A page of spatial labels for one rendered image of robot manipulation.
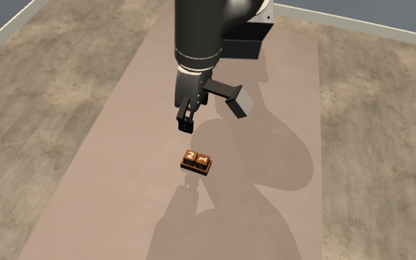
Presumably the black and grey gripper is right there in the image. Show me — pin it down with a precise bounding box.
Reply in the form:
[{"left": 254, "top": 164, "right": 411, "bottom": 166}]
[{"left": 174, "top": 63, "right": 216, "bottom": 134}]

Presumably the orange number cube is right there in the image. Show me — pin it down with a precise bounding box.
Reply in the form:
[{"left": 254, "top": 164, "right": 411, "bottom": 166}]
[
  {"left": 195, "top": 153, "right": 210, "bottom": 171},
  {"left": 183, "top": 149, "right": 198, "bottom": 167}
]

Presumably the brown wooden tray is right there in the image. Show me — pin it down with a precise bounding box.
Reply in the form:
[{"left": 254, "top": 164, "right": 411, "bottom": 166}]
[{"left": 181, "top": 159, "right": 212, "bottom": 176}]

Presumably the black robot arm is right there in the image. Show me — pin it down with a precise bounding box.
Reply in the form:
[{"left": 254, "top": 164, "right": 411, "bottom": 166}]
[{"left": 175, "top": 0, "right": 269, "bottom": 118}]

